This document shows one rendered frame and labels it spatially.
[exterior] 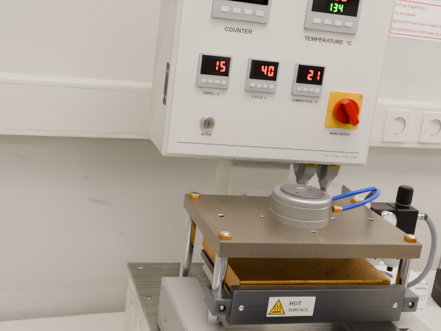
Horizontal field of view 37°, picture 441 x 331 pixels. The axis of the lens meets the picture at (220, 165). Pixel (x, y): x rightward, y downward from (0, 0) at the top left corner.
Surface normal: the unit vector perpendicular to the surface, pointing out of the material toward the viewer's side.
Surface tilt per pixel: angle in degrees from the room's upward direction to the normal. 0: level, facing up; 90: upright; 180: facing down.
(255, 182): 90
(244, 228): 0
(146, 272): 0
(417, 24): 90
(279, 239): 0
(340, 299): 90
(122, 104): 90
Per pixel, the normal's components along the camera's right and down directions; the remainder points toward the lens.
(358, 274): 0.12, -0.96
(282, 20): 0.28, 0.27
